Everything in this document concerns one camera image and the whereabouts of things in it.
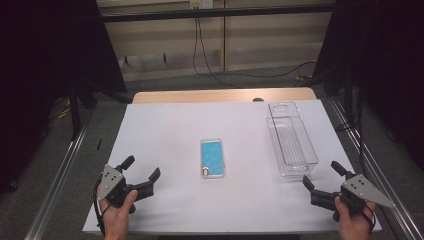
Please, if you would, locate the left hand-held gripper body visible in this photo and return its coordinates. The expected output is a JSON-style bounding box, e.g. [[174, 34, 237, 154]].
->
[[96, 164, 156, 208]]

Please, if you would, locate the yellow cable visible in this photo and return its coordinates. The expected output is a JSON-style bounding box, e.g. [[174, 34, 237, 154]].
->
[[49, 97, 73, 120]]

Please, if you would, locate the black curtain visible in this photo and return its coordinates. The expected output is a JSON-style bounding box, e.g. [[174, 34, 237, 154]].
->
[[0, 0, 128, 195], [312, 0, 424, 172]]

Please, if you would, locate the hand-held gripper cable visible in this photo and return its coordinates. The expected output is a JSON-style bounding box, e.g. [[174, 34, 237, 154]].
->
[[361, 202, 378, 233], [93, 178, 112, 236]]

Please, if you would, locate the black horizontal bar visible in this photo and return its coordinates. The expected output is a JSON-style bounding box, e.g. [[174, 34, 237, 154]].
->
[[99, 3, 336, 24]]

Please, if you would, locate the left hand-held gripper cable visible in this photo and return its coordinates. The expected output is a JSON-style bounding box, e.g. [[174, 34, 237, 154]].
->
[[93, 178, 112, 236]]

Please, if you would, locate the black hanging cable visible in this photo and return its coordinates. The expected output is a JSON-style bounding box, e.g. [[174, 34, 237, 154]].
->
[[192, 16, 242, 90]]

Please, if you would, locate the wooden table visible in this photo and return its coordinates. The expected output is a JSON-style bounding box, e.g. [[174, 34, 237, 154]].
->
[[132, 87, 318, 105]]

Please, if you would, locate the right hand-held gripper cable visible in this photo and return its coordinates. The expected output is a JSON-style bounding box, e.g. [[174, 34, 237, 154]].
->
[[361, 202, 378, 233]]

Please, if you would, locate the black floor cable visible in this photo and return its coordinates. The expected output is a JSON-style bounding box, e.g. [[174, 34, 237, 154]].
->
[[213, 60, 318, 80]]

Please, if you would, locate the clear plastic container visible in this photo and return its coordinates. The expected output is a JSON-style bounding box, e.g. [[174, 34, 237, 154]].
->
[[265, 101, 320, 179]]

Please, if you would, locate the white wall outlet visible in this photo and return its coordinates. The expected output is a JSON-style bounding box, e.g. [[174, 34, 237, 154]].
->
[[189, 0, 214, 10]]

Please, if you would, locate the white table cover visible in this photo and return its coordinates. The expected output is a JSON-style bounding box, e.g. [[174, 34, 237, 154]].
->
[[82, 99, 383, 235]]

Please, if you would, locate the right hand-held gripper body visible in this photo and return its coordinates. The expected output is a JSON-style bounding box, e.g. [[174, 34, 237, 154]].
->
[[310, 172, 396, 215]]

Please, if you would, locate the person's right hand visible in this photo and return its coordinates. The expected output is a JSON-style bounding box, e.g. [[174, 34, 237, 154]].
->
[[334, 195, 378, 240]]

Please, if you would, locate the black stand leg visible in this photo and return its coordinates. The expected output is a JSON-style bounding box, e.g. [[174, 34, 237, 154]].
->
[[67, 79, 133, 141]]

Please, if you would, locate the person's left hand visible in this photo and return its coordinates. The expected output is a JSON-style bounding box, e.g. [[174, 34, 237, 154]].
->
[[96, 189, 139, 240]]

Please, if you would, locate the metal floor rail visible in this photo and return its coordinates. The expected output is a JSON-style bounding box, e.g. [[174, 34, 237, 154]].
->
[[329, 98, 424, 240], [23, 116, 90, 240]]

